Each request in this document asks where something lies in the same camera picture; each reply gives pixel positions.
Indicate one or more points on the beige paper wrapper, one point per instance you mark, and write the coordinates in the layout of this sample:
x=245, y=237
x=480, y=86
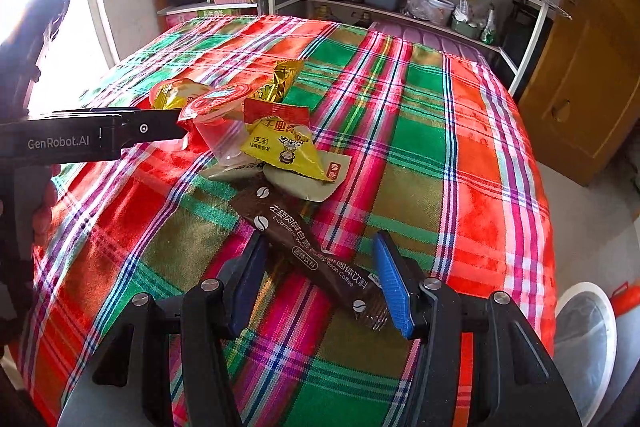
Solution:
x=305, y=187

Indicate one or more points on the wooden door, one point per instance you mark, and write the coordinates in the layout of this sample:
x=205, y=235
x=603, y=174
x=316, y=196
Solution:
x=585, y=82

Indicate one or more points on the gold foil wrapper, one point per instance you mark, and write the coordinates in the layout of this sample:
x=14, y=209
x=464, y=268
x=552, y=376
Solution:
x=280, y=79

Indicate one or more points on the white plastic tub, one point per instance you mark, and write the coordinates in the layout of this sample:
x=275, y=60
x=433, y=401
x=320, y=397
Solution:
x=441, y=9

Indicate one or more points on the yellow red snack packet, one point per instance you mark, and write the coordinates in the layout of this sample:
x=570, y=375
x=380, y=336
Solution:
x=170, y=94

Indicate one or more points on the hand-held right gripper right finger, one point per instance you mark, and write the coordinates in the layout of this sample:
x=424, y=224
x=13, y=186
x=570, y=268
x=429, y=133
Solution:
x=392, y=287

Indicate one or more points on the tan strip wrapper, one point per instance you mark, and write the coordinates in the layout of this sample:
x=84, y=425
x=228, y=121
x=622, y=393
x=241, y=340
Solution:
x=235, y=171

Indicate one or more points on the person's left hand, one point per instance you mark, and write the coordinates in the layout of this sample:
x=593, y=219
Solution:
x=45, y=212

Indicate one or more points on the printed plastic bag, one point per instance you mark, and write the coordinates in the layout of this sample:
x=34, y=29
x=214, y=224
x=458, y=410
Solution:
x=470, y=7

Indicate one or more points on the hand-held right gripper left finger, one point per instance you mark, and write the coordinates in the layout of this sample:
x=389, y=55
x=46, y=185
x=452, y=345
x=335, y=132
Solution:
x=247, y=279

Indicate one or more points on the pink lidded storage box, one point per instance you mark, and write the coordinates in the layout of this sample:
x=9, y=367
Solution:
x=430, y=38

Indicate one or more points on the plaid tablecloth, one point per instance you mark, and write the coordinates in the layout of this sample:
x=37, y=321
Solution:
x=425, y=147

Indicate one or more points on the red sauce packet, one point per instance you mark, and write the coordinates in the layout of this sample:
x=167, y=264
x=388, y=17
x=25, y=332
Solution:
x=275, y=111

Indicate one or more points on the yellow snack wrapper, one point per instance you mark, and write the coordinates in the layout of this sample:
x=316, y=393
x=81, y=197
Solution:
x=290, y=152

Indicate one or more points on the brown coffee sachet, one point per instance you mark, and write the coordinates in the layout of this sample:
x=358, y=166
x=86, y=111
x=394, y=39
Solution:
x=300, y=237

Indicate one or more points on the clear cup with red lid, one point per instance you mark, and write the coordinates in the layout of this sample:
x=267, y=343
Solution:
x=215, y=102

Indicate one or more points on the white round trash bin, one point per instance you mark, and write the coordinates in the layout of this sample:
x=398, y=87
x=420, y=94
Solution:
x=582, y=337

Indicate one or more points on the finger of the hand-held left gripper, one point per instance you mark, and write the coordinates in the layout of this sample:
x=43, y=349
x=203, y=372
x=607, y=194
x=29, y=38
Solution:
x=155, y=125

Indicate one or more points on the green snack packet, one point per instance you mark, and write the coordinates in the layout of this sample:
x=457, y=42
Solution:
x=489, y=27

